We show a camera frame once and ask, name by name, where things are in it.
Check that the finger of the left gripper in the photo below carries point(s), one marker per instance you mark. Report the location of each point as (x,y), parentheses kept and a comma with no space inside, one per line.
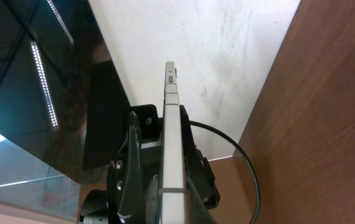
(197,212)
(132,191)

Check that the black Galaxy flip smartphone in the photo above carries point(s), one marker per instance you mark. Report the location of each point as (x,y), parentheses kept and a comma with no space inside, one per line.
(172,146)

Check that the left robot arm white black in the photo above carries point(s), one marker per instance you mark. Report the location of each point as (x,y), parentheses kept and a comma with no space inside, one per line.
(144,185)

